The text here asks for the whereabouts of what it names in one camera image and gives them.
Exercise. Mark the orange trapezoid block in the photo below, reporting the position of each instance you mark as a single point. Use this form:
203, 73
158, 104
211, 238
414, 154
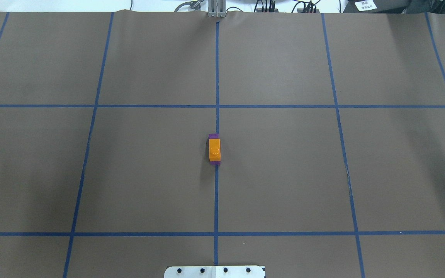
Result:
214, 150

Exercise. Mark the white camera pillar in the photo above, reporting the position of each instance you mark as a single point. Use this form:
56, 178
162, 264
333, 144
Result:
231, 271

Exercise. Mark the aluminium frame post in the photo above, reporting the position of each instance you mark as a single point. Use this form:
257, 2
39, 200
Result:
216, 8

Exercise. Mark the purple trapezoid block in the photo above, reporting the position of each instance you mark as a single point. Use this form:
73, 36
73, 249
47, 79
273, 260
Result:
214, 136

